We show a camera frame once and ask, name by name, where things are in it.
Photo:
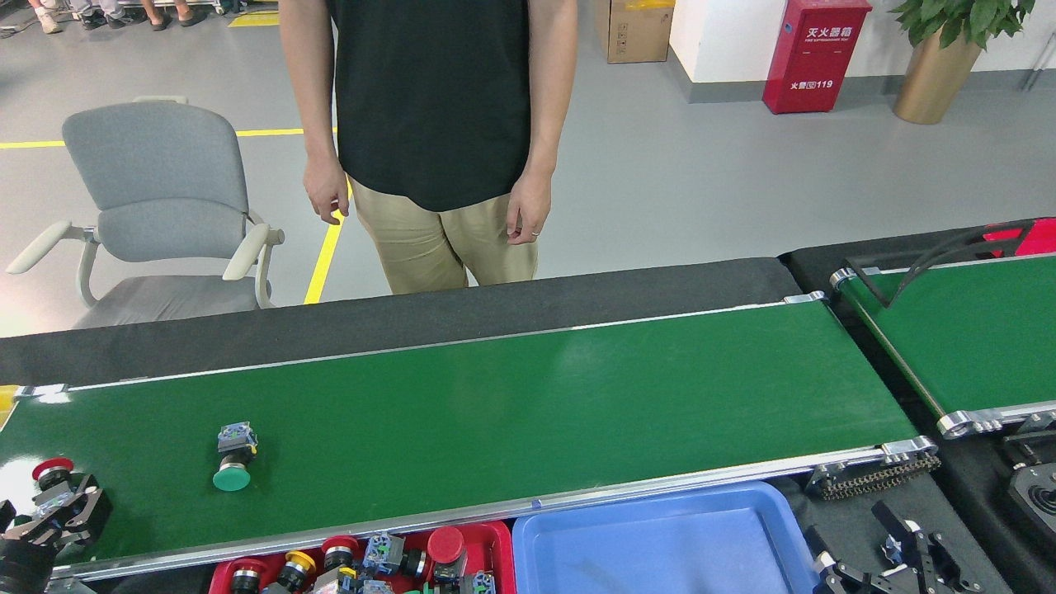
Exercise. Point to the person's left hand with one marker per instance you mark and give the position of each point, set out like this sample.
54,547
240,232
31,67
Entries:
530,206

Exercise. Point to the cardboard box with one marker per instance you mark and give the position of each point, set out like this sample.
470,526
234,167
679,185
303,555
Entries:
635,33

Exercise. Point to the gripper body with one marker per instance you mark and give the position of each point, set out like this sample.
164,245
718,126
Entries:
21,565

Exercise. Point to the green feeder conveyor belt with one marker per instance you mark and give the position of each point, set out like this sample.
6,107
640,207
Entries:
973,330

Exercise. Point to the person's right forearm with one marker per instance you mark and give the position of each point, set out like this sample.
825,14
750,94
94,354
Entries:
318,107

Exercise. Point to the person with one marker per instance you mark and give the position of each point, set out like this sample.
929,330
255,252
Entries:
429,99

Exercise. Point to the blue plastic tray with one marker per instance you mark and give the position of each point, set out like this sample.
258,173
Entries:
643,544

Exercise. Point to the potted plant in gold pot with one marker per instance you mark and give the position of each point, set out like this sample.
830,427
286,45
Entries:
932,82

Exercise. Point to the person's right hand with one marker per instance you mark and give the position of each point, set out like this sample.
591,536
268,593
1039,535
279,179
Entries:
326,190

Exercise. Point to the red plastic bin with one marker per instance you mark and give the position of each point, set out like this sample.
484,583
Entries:
1031,239

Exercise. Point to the grey office chair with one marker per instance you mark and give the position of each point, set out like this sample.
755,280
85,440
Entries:
157,165

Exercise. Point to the red plastic tray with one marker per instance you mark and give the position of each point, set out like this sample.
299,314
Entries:
491,544

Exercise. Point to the person's left forearm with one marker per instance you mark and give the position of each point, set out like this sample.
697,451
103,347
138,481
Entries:
544,115

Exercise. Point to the red fire extinguisher box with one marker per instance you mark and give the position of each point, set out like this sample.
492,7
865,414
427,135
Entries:
813,58

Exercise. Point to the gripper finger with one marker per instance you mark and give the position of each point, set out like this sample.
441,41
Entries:
899,528
7,516
825,553
91,503

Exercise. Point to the large green push button switch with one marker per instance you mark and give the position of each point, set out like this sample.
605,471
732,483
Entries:
418,589

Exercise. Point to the yellow plastic tray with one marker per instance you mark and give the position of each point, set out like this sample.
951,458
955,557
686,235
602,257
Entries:
5,404

